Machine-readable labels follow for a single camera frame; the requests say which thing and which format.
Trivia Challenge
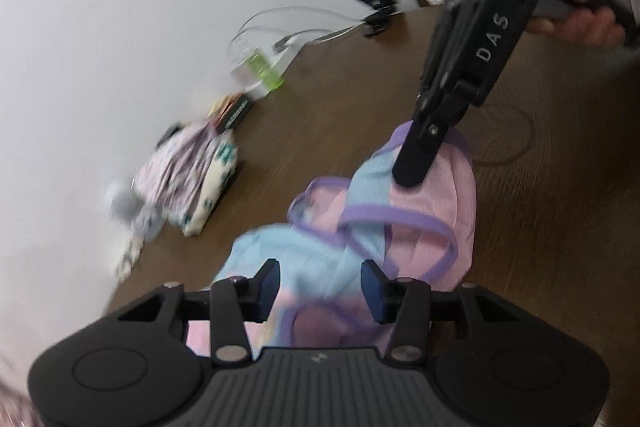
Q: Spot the green liquid bottle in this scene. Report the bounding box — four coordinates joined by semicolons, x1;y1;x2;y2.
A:
240;49;286;94

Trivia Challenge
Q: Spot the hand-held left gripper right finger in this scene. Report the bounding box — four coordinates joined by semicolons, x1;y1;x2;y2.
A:
361;259;523;365

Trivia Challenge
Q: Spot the white power strip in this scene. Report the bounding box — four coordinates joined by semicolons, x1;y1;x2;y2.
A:
112;234;147;280
227;34;306;102

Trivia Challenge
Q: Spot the pink blue tank top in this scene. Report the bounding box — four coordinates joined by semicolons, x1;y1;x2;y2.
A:
187;119;478;355

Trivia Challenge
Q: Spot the white robot-shaped speaker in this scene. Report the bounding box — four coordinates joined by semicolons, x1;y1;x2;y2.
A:
102;181;166;243

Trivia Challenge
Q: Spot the folded cream flower-print cloth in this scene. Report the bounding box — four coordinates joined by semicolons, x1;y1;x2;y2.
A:
165;129;241;238

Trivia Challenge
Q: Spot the black clamp mount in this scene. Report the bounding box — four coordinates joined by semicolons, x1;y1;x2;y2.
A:
355;0;403;38

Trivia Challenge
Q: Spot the folded purple floral cloth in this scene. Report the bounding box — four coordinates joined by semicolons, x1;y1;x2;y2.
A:
132;119;236;212

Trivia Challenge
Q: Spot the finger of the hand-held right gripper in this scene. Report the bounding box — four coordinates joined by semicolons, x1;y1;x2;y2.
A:
391;79;478;188

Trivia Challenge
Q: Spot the person's pink patterned clothing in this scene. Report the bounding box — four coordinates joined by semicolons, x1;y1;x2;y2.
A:
0;377;48;427

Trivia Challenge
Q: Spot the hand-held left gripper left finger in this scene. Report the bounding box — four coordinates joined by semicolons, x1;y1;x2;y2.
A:
117;258;281;367

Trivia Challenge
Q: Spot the dark red box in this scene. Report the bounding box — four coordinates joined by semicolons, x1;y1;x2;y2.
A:
212;93;257;132

